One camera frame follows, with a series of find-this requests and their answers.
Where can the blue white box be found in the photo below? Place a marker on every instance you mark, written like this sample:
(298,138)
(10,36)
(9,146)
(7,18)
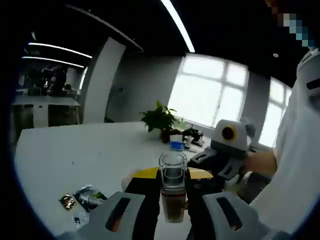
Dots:
(177,145)

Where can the green plant in white pot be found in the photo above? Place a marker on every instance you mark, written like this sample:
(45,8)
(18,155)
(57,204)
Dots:
(160,117)

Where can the clear plastic sachet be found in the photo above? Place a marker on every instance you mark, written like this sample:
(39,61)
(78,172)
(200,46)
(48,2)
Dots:
(80,220)

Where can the large bright window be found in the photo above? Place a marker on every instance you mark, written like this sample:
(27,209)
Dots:
(205,90)

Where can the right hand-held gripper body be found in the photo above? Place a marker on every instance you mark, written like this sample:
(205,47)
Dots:
(237,142)

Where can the wide ceiling light strip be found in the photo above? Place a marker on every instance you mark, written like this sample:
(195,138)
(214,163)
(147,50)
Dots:
(178,25)

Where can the green black packet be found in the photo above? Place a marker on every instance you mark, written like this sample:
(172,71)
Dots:
(87,198)

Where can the gold foil sachet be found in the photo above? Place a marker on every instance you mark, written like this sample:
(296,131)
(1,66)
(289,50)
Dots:
(67,201)

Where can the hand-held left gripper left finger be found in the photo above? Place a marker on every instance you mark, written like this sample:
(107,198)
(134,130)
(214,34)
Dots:
(142,200)

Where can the white background counter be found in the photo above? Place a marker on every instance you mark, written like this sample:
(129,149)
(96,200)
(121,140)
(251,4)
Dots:
(45,105)

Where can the small black device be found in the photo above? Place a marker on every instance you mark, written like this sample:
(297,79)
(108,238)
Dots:
(192,137)

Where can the tall white skincare pump bottle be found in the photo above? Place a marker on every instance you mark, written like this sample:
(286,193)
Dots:
(173,175)

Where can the person in white shirt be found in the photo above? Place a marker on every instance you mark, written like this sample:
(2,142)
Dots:
(297,150)

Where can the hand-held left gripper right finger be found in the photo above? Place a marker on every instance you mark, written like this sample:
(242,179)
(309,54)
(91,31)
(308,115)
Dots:
(200,200)

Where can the small red pot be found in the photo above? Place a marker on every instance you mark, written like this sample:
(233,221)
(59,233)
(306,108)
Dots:
(166,137)

